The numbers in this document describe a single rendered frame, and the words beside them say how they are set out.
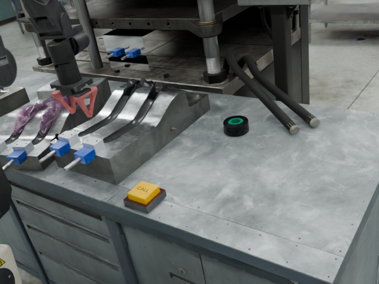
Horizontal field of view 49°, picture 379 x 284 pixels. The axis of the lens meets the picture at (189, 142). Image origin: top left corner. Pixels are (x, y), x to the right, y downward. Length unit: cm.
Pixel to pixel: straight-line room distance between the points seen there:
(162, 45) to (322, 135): 109
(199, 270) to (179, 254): 7
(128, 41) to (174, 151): 91
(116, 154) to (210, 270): 40
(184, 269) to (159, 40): 122
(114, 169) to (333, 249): 60
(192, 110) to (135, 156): 30
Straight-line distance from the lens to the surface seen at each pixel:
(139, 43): 202
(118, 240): 133
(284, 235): 93
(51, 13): 104
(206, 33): 167
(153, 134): 126
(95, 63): 225
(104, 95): 167
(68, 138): 125
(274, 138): 127
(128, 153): 119
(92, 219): 139
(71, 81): 110
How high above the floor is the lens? 144
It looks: 29 degrees down
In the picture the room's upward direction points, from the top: 10 degrees counter-clockwise
